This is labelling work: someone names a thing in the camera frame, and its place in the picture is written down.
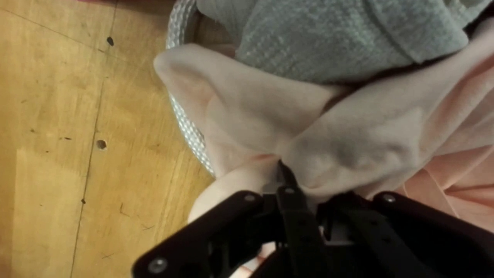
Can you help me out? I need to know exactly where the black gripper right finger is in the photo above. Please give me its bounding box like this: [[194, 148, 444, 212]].
[[285, 167, 312, 202]]

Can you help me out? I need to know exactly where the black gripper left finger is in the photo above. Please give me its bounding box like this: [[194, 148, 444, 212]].
[[275, 159, 296, 198]]

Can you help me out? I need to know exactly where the pale peach cloth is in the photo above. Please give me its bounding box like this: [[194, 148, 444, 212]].
[[153, 20, 494, 278]]

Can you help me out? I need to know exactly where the white cloth bag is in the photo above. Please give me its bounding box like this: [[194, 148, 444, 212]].
[[197, 0, 494, 86]]

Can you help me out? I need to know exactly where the white braided rope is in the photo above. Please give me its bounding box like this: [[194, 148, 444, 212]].
[[163, 0, 219, 178]]

